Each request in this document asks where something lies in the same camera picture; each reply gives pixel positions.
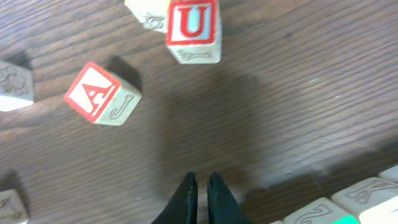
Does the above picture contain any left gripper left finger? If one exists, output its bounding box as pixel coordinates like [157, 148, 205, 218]
[151, 172, 198, 224]

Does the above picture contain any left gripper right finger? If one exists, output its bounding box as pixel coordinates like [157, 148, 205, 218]
[207, 172, 252, 224]

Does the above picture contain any green B block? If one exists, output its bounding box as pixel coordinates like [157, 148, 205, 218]
[283, 197, 360, 224]

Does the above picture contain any yellow O block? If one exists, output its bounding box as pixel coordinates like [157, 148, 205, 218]
[331, 177, 397, 224]

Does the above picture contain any green R block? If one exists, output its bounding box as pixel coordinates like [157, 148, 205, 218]
[379, 165, 398, 183]

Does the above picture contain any red A block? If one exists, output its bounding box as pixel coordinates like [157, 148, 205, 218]
[63, 62, 142, 126]

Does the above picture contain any green N block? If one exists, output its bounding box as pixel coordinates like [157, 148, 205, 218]
[1, 189, 29, 224]

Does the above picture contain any red U block centre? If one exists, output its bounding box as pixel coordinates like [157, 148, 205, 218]
[166, 0, 222, 64]

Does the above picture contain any red u block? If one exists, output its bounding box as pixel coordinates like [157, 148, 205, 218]
[1, 61, 34, 112]
[166, 0, 222, 64]

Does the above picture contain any yellow tilted block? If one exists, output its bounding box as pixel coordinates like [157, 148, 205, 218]
[124, 0, 170, 33]

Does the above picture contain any red U block left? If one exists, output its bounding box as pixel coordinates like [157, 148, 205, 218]
[1, 61, 34, 112]

